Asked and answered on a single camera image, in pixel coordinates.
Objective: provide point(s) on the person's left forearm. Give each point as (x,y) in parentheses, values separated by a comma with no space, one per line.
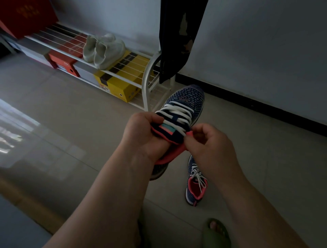
(102,204)

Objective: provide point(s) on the red shoe box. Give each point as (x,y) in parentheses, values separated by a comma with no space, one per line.
(64,60)

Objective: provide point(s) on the blue knit sneaker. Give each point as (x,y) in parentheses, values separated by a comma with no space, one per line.
(186,99)
(195,186)

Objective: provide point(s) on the black hanging garment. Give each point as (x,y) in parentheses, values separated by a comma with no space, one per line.
(178,38)

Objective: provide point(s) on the white and grey shoe box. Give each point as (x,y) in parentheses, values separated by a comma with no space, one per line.
(30,55)

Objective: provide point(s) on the person's right forearm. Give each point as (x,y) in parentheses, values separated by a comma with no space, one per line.
(260,217)

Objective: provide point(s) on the white shoelace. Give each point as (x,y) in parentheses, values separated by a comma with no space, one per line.
(176,112)
(198,175)

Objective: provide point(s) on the person's left hand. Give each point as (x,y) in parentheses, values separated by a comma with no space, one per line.
(139,135)

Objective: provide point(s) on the person's right leg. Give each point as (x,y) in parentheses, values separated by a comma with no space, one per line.
(217,227)

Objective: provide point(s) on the person's right hand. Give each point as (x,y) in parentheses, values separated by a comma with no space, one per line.
(214,155)

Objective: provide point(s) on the large red paper bag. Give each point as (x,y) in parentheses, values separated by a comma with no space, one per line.
(25,15)

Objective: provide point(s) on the black baseboard strip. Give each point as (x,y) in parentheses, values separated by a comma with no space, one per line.
(255,104)

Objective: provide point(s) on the white metal shoe rack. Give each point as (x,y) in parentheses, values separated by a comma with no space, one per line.
(145,87)

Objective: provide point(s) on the yellow shoe box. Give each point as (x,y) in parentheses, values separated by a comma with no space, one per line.
(122,88)

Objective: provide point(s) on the green foam slipper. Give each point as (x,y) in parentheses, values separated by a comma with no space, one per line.
(215,235)
(140,230)

